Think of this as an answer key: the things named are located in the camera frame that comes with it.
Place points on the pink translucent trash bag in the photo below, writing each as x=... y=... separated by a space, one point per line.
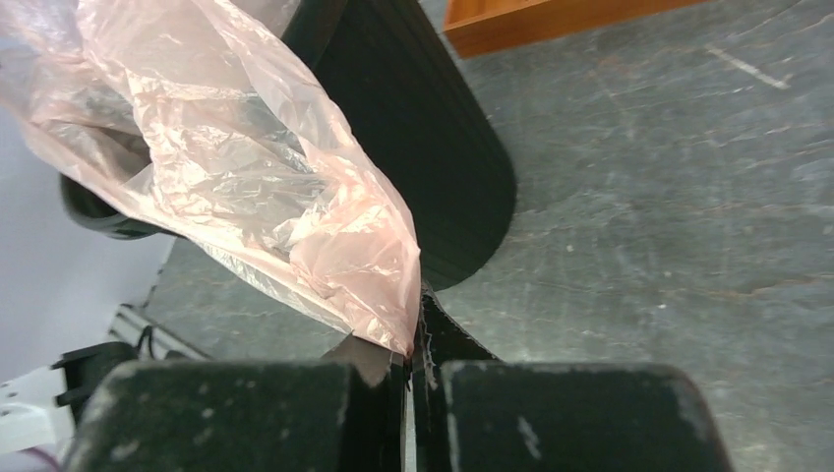
x=365 y=282

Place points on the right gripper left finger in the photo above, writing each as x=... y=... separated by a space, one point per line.
x=343 y=412

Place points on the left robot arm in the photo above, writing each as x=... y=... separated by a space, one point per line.
x=40 y=410

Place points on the orange compartment tray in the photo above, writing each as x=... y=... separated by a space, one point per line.
x=475 y=28

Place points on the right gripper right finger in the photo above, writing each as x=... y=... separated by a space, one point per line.
x=476 y=412

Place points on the black plastic trash bin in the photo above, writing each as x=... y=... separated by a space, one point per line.
x=417 y=143

